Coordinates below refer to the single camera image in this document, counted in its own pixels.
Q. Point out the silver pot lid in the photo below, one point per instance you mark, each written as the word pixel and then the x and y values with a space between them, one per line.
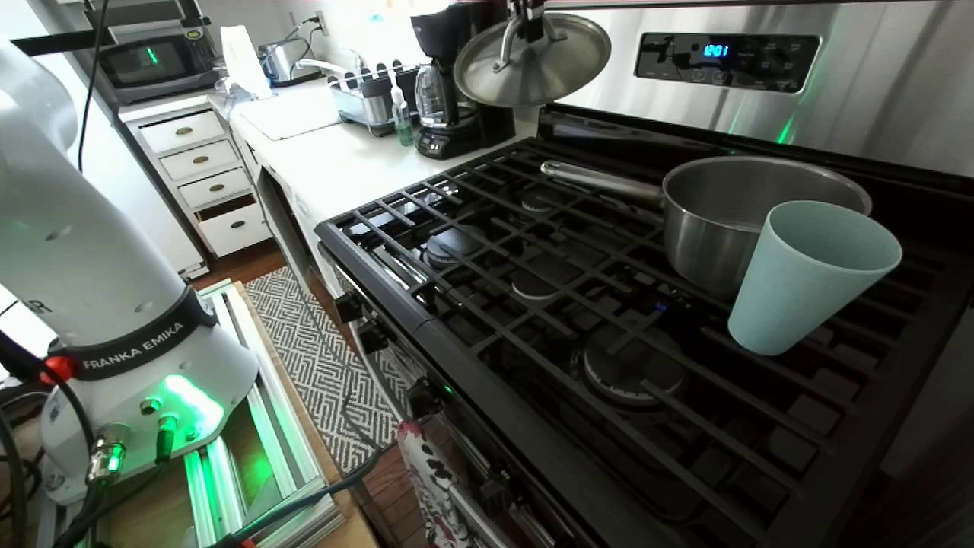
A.
pixel 531 62

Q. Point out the silver pot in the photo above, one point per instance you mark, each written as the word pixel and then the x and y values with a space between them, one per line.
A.
pixel 714 207

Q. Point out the black coffee maker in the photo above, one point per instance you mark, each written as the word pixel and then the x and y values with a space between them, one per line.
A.
pixel 444 117

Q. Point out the patterned floor rug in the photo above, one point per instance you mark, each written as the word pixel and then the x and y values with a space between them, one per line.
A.
pixel 339 395

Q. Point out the white drawer cabinet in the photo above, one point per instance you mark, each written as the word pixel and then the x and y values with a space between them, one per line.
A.
pixel 195 155

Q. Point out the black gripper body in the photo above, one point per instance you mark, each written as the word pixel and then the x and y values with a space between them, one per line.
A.
pixel 528 16

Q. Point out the light blue plastic cup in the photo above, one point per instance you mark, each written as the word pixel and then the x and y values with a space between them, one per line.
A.
pixel 806 264

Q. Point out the dish towel on oven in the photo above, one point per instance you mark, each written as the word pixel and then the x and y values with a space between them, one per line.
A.
pixel 452 516

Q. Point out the black microwave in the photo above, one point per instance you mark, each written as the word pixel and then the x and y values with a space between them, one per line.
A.
pixel 147 69

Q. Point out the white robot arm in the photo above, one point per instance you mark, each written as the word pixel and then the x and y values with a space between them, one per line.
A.
pixel 152 371

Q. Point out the black gas stove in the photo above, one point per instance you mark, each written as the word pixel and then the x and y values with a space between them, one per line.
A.
pixel 589 397

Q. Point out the green soap bottle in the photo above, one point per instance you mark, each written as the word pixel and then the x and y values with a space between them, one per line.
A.
pixel 400 117

